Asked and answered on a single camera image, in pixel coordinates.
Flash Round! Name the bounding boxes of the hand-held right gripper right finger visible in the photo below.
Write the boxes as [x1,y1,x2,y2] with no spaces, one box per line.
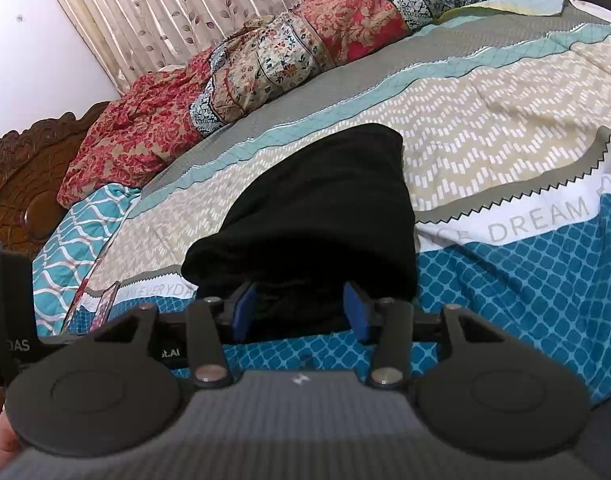
[343,280,479,392]

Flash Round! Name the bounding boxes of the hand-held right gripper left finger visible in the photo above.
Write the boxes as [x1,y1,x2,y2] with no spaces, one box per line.
[103,280,260,391]

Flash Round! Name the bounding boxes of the black pants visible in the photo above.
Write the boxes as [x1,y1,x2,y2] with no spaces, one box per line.
[182,122,419,339]

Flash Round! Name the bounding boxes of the pink flat object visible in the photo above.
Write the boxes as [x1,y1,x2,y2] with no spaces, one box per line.
[66,281,120,335]

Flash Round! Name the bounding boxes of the teal lattice pillow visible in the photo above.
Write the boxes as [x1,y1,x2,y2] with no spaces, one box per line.
[32,182,142,338]

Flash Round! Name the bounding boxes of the carved wooden headboard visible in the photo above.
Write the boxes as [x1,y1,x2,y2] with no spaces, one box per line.
[0,101,111,411]

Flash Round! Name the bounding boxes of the red floral patchwork quilt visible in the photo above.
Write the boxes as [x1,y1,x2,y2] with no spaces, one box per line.
[57,0,559,208]

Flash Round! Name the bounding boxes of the patterned zigzag bedsheet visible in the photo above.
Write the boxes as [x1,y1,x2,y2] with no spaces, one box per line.
[33,0,611,411]

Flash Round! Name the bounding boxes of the leaf print curtain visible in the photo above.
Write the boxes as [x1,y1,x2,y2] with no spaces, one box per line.
[33,0,386,96]

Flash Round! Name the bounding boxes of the pale yellow cloth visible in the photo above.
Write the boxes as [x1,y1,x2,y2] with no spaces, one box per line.
[438,0,566,23]

